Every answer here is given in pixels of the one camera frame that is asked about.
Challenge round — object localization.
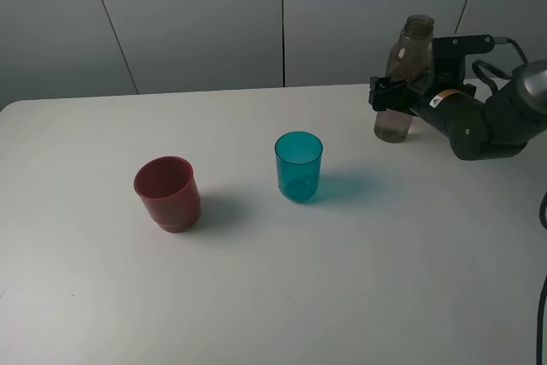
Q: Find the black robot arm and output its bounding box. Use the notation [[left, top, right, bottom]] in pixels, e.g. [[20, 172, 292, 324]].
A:
[[368, 60, 546, 161]]

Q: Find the teal transparent plastic cup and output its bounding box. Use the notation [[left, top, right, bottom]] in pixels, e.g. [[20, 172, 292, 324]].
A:
[[274, 131, 323, 203]]

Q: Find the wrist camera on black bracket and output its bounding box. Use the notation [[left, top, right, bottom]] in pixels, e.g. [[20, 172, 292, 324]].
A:
[[431, 34, 495, 83]]

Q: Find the translucent grey plastic bottle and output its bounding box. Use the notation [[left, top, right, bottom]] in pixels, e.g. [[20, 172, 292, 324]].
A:
[[373, 15, 434, 144]]

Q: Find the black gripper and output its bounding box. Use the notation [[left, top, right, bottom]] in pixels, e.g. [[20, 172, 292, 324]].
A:
[[369, 69, 475, 117]]

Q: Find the black cable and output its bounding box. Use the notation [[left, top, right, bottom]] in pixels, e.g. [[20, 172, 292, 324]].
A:
[[472, 35, 547, 365]]

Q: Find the red plastic cup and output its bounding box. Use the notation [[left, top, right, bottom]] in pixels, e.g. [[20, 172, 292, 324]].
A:
[[133, 156, 201, 233]]

